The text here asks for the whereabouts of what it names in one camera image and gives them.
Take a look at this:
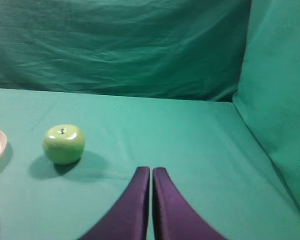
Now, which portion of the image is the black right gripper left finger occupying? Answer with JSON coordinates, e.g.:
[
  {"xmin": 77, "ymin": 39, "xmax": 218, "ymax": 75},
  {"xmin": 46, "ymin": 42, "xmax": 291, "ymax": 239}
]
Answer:
[{"xmin": 80, "ymin": 166, "xmax": 150, "ymax": 240}]

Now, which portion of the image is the green backdrop cloth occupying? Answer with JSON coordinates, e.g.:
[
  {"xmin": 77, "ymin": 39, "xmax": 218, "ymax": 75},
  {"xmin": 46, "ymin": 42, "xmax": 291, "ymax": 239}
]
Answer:
[{"xmin": 0, "ymin": 0, "xmax": 300, "ymax": 208}]

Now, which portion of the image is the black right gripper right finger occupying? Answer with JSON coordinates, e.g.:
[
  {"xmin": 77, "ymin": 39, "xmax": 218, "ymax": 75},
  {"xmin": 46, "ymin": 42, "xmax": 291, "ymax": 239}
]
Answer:
[{"xmin": 152, "ymin": 167, "xmax": 225, "ymax": 240}]

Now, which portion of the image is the green apple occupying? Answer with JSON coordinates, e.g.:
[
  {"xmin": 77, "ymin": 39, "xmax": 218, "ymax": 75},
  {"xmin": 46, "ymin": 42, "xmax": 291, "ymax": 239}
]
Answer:
[{"xmin": 42, "ymin": 124, "xmax": 86, "ymax": 165}]

